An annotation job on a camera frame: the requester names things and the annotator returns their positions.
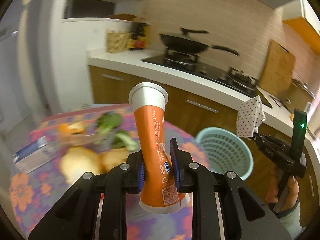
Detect white polka dot tissue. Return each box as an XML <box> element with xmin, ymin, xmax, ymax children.
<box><xmin>236</xmin><ymin>95</ymin><xmax>266</xmax><ymax>138</ymax></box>

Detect blue white milk carton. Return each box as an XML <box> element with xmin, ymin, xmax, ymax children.
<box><xmin>13</xmin><ymin>136</ymin><xmax>56</xmax><ymax>174</ymax></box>

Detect orange peel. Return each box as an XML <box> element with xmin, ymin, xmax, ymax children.
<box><xmin>58</xmin><ymin>122</ymin><xmax>86</xmax><ymax>135</ymax></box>

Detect green vegetable stalk piece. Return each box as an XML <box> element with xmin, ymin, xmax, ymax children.
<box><xmin>111</xmin><ymin>129</ymin><xmax>138</xmax><ymax>152</ymax></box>

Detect green leafy vegetable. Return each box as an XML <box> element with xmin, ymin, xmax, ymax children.
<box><xmin>96</xmin><ymin>113</ymin><xmax>123</xmax><ymax>134</ymax></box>

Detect light blue perforated trash basket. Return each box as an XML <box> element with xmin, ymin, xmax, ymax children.
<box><xmin>195</xmin><ymin>127</ymin><xmax>254</xmax><ymax>180</ymax></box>

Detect person right hand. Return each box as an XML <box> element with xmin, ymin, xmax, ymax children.
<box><xmin>266</xmin><ymin>167</ymin><xmax>299</xmax><ymax>212</ymax></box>

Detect yellow bread pieces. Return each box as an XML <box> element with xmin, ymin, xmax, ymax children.
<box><xmin>60</xmin><ymin>146</ymin><xmax>130</xmax><ymax>185</ymax></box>

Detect floral purple tablecloth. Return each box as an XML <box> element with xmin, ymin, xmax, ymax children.
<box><xmin>8</xmin><ymin>103</ymin><xmax>211</xmax><ymax>240</ymax></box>

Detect wooden base cabinets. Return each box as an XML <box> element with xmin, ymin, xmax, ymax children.
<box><xmin>89</xmin><ymin>66</ymin><xmax>318</xmax><ymax>226</ymax></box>

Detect bamboo cutting board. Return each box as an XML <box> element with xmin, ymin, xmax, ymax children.
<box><xmin>258</xmin><ymin>40</ymin><xmax>296</xmax><ymax>98</ymax></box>

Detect right burner grate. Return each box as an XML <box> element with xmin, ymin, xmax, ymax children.
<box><xmin>227</xmin><ymin>67</ymin><xmax>257</xmax><ymax>94</ymax></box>

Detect black glass gas hob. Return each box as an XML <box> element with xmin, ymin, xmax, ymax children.
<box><xmin>142</xmin><ymin>51</ymin><xmax>272</xmax><ymax>108</ymax></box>

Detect black wok with lid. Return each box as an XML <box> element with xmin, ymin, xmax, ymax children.
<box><xmin>160</xmin><ymin>28</ymin><xmax>239</xmax><ymax>56</ymax></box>

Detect beige utensil holder basket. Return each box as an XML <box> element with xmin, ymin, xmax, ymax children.
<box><xmin>106</xmin><ymin>30</ymin><xmax>130</xmax><ymax>54</ymax></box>

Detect dark soy sauce bottle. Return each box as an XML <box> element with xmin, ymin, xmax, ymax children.
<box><xmin>129</xmin><ymin>18</ymin><xmax>140</xmax><ymax>50</ymax></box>

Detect dark vinegar bottle red label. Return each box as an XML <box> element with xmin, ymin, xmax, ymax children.
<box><xmin>137</xmin><ymin>20</ymin><xmax>151</xmax><ymax>49</ymax></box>

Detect orange bottom wall cabinet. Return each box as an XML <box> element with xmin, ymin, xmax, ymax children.
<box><xmin>283</xmin><ymin>0</ymin><xmax>320</xmax><ymax>55</ymax></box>

